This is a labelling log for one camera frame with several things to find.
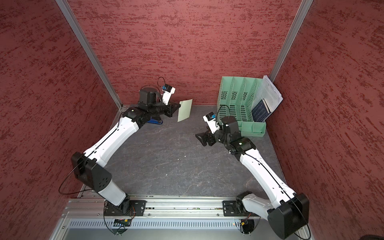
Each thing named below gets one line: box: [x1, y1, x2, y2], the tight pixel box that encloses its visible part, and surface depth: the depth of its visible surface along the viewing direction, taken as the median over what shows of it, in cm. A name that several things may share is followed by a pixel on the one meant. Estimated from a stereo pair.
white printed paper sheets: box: [251, 75, 284, 112], surface depth 97 cm
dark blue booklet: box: [251, 98, 272, 123], surface depth 102 cm
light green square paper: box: [177, 99, 193, 123], surface depth 82 cm
